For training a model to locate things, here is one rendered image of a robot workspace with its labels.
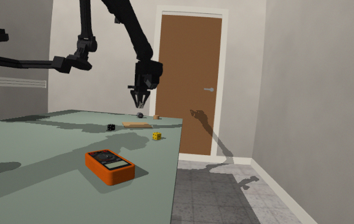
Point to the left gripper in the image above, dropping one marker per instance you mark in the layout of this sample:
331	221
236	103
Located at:
117	21

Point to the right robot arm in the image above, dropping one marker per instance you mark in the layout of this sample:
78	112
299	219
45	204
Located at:
141	46

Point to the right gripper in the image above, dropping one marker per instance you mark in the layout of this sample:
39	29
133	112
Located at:
139	91

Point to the yellow die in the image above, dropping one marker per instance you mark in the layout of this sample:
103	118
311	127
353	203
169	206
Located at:
157	136

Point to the tan flat mat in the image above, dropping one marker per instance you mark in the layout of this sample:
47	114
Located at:
136	125

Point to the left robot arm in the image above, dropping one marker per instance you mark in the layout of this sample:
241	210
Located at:
89	45

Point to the orange multimeter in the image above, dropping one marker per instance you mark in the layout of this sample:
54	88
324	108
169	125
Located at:
110	167

